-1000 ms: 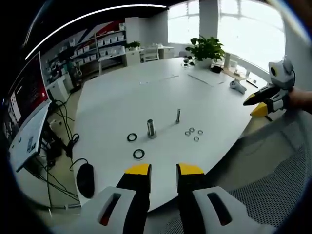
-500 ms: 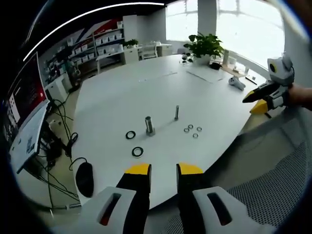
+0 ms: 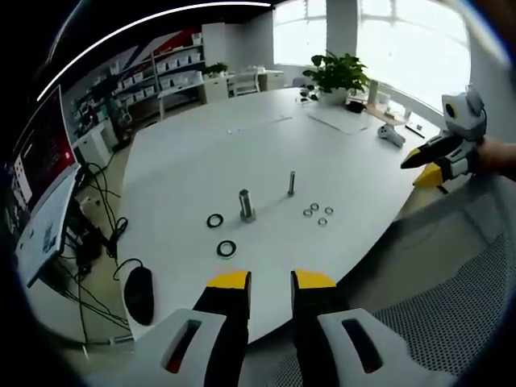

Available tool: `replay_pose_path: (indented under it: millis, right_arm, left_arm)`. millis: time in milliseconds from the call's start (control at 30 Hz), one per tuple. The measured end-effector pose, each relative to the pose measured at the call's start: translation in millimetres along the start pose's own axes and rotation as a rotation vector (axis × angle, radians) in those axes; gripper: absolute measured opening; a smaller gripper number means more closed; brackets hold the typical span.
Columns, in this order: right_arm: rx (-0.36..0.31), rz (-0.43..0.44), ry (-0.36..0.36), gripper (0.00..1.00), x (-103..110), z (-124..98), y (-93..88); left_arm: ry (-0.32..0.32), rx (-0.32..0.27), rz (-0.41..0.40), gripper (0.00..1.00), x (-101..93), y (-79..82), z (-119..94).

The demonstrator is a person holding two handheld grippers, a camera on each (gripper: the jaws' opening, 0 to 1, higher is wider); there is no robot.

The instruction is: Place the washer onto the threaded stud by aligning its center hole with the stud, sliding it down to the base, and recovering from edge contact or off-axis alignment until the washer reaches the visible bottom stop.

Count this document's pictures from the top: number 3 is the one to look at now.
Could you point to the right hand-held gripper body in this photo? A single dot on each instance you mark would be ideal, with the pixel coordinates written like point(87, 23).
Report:
point(467, 117)

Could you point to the small potted plant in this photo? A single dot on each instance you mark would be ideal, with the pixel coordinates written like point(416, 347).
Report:
point(215, 69)

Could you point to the small black object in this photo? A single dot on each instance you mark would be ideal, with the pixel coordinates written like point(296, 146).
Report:
point(355, 106)

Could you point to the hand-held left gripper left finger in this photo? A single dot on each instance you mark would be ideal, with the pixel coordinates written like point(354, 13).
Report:
point(223, 298)

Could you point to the white handheld controller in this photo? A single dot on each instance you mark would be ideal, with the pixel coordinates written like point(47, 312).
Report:
point(390, 135)

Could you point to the person's right hand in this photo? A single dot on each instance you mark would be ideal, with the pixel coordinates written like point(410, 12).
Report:
point(498, 156)

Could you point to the white low cabinet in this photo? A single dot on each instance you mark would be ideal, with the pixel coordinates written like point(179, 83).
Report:
point(94, 141)

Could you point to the small silver washer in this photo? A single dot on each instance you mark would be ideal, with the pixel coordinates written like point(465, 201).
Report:
point(311, 206)
point(326, 210)
point(305, 212)
point(319, 221)

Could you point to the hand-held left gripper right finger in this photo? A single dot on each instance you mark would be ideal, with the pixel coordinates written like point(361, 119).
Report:
point(314, 298)

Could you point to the black computer mouse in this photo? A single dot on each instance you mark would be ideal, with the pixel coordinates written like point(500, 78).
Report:
point(139, 296)

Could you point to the large black washer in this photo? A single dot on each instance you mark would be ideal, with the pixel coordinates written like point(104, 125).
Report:
point(210, 221)
point(220, 249)

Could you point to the grey mesh chair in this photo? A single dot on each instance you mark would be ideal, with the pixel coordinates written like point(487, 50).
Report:
point(443, 290)

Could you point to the potted green plant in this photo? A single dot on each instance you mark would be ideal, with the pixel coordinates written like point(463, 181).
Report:
point(338, 74)

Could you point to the thick metal threaded stud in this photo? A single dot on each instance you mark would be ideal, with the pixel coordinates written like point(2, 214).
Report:
point(246, 201)

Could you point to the computer monitor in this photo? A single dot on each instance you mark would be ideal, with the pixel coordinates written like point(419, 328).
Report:
point(40, 161)

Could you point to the thin metal threaded stud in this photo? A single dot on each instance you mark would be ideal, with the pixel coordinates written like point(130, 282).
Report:
point(291, 183)

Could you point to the shelf with white bins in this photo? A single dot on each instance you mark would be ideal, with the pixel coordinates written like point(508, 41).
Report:
point(169, 64)

